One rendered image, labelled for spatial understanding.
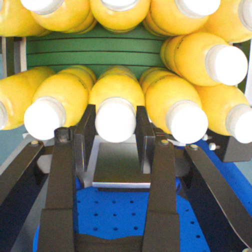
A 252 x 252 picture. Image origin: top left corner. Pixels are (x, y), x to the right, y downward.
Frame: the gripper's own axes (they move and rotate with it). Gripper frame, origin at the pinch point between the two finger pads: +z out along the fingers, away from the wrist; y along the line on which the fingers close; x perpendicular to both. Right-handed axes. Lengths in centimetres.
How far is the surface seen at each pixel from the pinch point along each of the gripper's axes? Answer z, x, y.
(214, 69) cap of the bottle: 2.3, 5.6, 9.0
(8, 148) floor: 112, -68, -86
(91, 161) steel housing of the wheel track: 19.9, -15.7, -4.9
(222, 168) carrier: 55, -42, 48
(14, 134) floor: 112, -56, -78
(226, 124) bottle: 4.2, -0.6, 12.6
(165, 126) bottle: 5.3, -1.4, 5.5
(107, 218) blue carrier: 7.1, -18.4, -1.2
